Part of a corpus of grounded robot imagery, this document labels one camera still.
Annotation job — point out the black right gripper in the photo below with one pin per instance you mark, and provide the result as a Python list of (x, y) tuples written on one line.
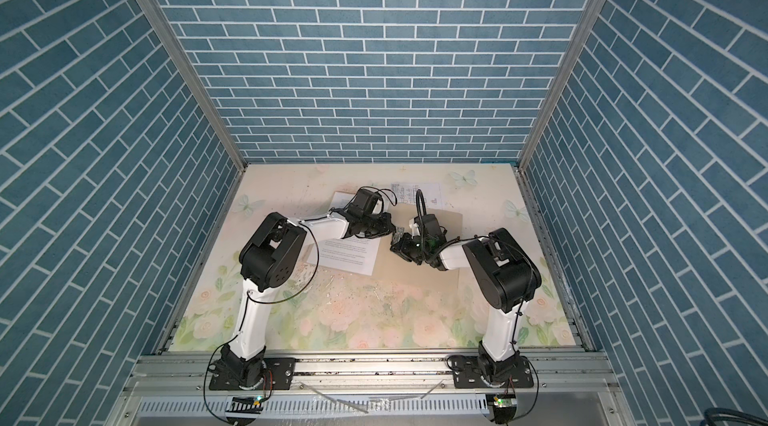
[(403, 248)]

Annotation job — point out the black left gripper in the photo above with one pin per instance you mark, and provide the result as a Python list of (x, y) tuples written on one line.
[(385, 228)]

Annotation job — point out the white printed text sheet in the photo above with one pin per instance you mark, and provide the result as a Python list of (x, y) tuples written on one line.
[(324, 245)]

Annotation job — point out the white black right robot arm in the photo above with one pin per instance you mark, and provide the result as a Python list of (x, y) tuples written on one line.
[(506, 277)]

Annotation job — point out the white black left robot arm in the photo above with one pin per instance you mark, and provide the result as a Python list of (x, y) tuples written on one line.
[(267, 261)]

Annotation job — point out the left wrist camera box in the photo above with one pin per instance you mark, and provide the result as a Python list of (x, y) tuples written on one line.
[(366, 203)]

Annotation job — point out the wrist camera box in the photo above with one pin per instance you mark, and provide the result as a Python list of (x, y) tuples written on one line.
[(366, 203), (427, 227)]

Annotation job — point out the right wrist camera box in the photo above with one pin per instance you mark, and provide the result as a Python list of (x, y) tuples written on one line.
[(427, 227)]

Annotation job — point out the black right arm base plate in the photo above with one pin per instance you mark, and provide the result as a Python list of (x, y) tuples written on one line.
[(474, 372)]

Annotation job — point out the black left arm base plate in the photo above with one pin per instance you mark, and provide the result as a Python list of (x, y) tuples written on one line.
[(268, 374)]

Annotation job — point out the aluminium front rail frame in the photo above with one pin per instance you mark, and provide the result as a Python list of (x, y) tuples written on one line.
[(566, 386)]

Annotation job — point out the aluminium left corner post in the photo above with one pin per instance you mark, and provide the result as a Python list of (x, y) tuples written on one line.
[(170, 42)]

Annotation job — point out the aluminium corner post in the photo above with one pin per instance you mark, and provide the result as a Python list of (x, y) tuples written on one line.
[(575, 47), (170, 42)]

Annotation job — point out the aluminium right corner post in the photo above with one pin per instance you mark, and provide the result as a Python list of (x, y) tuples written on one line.
[(575, 47)]

